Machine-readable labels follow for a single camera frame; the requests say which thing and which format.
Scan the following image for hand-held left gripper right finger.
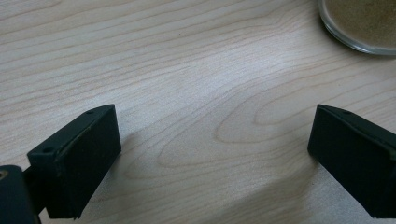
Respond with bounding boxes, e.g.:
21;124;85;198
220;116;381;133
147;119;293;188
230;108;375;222
307;104;396;219

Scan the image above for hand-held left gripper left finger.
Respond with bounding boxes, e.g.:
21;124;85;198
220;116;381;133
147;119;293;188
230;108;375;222
22;104;122;220

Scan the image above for white-lid jar of beige powder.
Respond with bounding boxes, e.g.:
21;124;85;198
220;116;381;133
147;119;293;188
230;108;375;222
317;0;396;57

